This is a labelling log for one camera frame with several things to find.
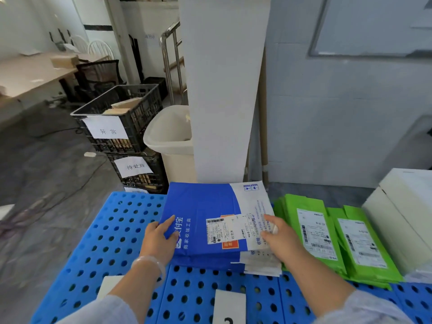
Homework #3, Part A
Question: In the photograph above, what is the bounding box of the person's right hand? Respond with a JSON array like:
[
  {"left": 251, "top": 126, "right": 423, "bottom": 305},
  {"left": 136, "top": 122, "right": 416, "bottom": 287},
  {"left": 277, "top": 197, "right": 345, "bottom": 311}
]
[{"left": 260, "top": 214, "right": 306, "bottom": 267}]

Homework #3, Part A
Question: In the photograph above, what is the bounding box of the person's left hand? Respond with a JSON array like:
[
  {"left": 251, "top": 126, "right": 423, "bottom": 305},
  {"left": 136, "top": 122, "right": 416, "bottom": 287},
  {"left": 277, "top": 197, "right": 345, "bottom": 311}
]
[{"left": 140, "top": 215, "right": 180, "bottom": 267}]

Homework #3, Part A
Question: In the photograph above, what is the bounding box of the blue and white mailer package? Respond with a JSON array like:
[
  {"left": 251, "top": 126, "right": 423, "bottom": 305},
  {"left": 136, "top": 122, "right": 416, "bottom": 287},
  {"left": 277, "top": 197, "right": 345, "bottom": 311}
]
[{"left": 159, "top": 182, "right": 276, "bottom": 257}]

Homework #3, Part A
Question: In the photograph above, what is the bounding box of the person's right forearm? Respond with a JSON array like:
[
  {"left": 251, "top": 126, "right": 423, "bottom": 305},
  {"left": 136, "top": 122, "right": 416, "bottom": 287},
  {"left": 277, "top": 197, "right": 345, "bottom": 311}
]
[{"left": 286, "top": 251, "right": 416, "bottom": 324}]

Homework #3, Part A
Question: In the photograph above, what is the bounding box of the person's left forearm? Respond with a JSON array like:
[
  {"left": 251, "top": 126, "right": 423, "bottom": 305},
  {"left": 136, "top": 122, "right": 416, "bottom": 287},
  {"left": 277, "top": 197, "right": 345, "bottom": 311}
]
[{"left": 56, "top": 258, "right": 167, "bottom": 324}]

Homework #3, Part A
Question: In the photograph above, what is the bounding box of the green mailer packet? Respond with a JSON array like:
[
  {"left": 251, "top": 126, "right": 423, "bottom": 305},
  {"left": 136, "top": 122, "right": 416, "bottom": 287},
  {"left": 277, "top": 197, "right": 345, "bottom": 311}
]
[
  {"left": 273, "top": 194, "right": 348, "bottom": 277},
  {"left": 327, "top": 205, "right": 404, "bottom": 290}
]

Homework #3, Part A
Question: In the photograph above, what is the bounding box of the blue perforated plastic pallet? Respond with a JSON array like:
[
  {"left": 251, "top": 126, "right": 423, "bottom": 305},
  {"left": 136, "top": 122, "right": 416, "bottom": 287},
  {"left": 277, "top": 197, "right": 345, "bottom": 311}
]
[{"left": 30, "top": 191, "right": 432, "bottom": 324}]

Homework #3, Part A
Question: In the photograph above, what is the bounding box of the black plastic crate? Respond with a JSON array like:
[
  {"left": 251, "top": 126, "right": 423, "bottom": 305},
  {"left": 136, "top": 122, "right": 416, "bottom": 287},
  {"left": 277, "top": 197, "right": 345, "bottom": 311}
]
[
  {"left": 106, "top": 149, "right": 169, "bottom": 195},
  {"left": 70, "top": 84, "right": 164, "bottom": 154}
]

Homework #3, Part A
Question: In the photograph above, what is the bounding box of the white paper crate label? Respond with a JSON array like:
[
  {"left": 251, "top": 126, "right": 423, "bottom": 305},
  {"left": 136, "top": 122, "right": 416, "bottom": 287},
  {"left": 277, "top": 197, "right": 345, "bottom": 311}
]
[
  {"left": 82, "top": 115, "right": 130, "bottom": 140},
  {"left": 113, "top": 156, "right": 154, "bottom": 179}
]

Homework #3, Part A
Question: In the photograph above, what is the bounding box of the white paper card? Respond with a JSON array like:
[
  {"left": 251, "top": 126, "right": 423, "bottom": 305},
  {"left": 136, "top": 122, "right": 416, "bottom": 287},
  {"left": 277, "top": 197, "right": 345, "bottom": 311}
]
[
  {"left": 211, "top": 289, "right": 247, "bottom": 324},
  {"left": 96, "top": 275, "right": 125, "bottom": 301}
]

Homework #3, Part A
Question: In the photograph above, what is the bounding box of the beige plastic bin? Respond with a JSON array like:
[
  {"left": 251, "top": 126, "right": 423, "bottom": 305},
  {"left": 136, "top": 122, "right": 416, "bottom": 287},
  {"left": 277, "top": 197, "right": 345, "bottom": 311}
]
[{"left": 143, "top": 105, "right": 197, "bottom": 185}]

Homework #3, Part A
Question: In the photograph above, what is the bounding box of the white cardboard box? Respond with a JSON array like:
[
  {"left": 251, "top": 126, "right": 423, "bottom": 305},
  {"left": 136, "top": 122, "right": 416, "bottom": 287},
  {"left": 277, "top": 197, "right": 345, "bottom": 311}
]
[{"left": 361, "top": 168, "right": 432, "bottom": 279}]

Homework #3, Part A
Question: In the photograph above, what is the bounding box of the flat cardboard parcel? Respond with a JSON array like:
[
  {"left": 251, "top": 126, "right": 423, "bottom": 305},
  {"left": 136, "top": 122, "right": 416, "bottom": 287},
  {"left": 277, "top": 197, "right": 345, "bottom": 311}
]
[{"left": 102, "top": 97, "right": 143, "bottom": 115}]

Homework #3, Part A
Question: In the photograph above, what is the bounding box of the small black crate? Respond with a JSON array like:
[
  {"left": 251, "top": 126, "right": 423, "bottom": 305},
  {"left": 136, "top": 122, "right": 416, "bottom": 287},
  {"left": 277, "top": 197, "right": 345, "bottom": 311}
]
[{"left": 143, "top": 76, "right": 169, "bottom": 101}]

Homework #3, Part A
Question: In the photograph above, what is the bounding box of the tall white column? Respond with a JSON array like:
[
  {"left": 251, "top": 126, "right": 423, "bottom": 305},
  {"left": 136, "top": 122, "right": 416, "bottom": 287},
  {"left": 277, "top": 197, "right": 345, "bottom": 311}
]
[{"left": 178, "top": 0, "right": 271, "bottom": 185}]

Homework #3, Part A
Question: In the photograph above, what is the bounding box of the black mesh office chair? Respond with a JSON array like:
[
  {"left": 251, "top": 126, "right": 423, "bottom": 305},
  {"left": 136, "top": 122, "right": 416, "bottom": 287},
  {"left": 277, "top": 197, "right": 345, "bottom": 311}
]
[{"left": 74, "top": 59, "right": 126, "bottom": 102}]

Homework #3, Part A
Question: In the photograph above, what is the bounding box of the metal handrail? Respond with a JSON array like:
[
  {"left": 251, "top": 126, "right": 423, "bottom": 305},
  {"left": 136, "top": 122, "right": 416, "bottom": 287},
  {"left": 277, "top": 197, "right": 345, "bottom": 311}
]
[{"left": 160, "top": 21, "right": 187, "bottom": 106}]

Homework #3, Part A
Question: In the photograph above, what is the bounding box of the black leaning panel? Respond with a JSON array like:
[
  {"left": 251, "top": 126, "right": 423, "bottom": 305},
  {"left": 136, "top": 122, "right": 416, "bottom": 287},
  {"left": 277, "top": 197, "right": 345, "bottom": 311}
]
[{"left": 128, "top": 34, "right": 145, "bottom": 83}]

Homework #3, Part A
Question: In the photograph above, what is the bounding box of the white wooden chair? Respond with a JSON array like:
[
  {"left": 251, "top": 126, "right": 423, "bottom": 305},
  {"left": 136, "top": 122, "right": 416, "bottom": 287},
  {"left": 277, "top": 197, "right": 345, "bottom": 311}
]
[
  {"left": 70, "top": 34, "right": 89, "bottom": 54},
  {"left": 87, "top": 40, "right": 115, "bottom": 61}
]

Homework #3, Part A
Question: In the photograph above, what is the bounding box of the brown cardboard box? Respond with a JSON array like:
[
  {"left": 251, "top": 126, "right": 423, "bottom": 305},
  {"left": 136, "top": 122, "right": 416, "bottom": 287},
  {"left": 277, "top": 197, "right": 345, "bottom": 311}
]
[{"left": 50, "top": 55, "right": 80, "bottom": 69}]

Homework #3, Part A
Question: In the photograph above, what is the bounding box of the light wooden desk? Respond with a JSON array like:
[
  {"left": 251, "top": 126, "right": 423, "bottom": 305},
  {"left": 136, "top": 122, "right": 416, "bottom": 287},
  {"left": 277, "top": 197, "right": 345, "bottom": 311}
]
[{"left": 0, "top": 51, "right": 112, "bottom": 100}]

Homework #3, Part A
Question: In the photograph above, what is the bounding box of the grey framed window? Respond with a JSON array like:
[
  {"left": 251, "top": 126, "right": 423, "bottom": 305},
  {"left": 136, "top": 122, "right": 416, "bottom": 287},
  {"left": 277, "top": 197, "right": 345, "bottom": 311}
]
[{"left": 308, "top": 0, "right": 432, "bottom": 58}]

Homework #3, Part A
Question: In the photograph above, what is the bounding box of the translucent white bracelet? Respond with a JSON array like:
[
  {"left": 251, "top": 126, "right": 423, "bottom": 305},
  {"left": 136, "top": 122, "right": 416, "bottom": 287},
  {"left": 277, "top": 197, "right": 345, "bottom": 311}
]
[{"left": 130, "top": 255, "right": 167, "bottom": 281}]

